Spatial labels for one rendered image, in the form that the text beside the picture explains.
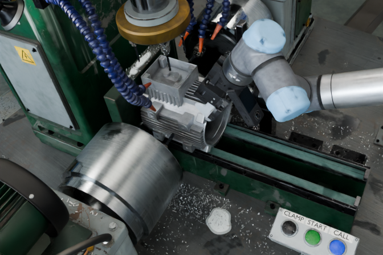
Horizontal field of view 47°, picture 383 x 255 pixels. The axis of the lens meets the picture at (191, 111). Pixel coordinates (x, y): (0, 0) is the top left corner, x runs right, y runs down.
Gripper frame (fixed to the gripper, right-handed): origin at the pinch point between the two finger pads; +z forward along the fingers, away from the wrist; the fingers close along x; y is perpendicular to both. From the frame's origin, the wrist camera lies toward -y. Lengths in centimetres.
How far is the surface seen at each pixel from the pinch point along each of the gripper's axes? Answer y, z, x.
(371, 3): -55, 90, -221
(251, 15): 7.2, -2.0, -37.6
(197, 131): 0.5, 5.3, 2.5
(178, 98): 9.7, 3.2, -1.0
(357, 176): -40.3, -3.8, -9.6
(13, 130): 53, 63, 11
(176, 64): 16.1, 4.2, -10.7
